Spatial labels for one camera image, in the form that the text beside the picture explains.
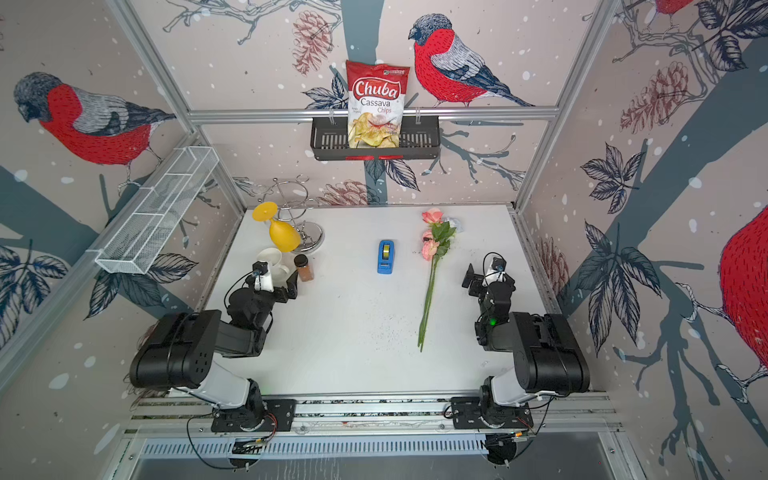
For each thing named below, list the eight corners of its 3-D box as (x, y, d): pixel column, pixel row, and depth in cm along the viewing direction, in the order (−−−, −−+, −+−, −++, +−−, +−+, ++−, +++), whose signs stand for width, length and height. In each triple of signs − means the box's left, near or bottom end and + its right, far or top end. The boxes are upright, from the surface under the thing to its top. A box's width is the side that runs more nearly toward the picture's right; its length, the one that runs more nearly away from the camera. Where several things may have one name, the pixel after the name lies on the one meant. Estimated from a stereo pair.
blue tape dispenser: (378, 274, 102) (377, 267, 98) (379, 248, 109) (378, 240, 106) (394, 274, 102) (394, 267, 98) (394, 248, 109) (394, 240, 106)
